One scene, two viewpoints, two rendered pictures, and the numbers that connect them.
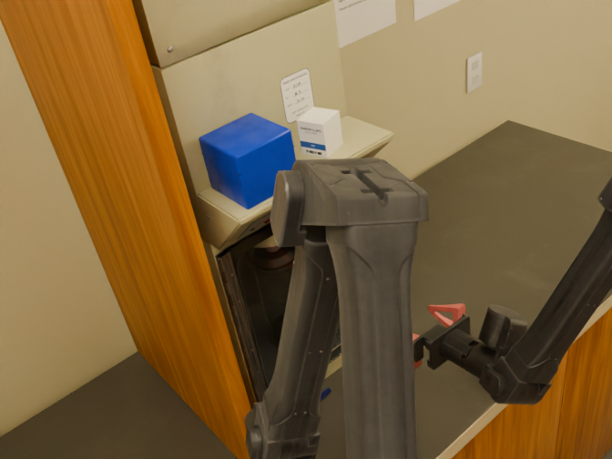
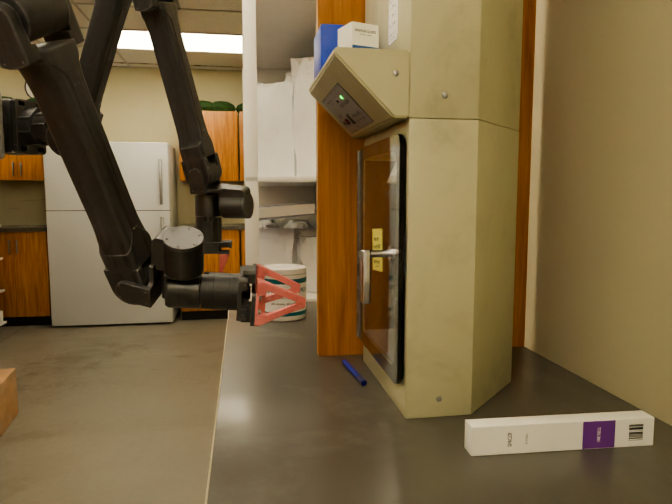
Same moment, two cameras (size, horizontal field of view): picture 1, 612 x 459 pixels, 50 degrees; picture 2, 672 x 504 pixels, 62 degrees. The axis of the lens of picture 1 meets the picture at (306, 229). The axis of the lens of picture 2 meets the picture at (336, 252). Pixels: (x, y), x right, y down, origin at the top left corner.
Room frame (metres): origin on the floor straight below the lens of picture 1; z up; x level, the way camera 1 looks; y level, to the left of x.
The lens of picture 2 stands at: (1.31, -0.93, 1.30)
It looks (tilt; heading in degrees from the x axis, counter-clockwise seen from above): 6 degrees down; 115
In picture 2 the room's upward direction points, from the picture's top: straight up
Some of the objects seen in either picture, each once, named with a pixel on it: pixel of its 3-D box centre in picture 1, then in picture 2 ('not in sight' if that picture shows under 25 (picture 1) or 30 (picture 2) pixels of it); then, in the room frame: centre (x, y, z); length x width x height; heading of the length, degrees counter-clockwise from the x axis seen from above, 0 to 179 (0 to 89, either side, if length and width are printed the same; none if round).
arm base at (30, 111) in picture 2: not in sight; (40, 127); (0.15, -0.03, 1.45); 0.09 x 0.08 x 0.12; 100
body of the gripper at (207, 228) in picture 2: not in sight; (208, 233); (0.53, 0.09, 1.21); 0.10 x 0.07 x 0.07; 34
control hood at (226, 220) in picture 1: (302, 188); (351, 100); (0.92, -0.01, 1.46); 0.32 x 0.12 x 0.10; 124
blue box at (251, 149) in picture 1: (249, 159); (343, 56); (0.87, 0.06, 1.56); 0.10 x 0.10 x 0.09; 34
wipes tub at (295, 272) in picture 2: not in sight; (283, 291); (0.50, 0.46, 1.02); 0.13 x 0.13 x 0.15
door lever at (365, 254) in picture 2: not in sight; (375, 274); (0.99, -0.09, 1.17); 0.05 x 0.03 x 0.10; 34
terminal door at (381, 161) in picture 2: (307, 297); (378, 252); (0.96, 0.02, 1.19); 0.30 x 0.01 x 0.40; 124
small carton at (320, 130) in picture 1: (320, 132); (357, 46); (0.94, -0.05, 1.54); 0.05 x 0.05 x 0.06; 51
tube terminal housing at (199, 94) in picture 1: (253, 215); (449, 178); (1.07, 0.10, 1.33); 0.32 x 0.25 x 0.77; 124
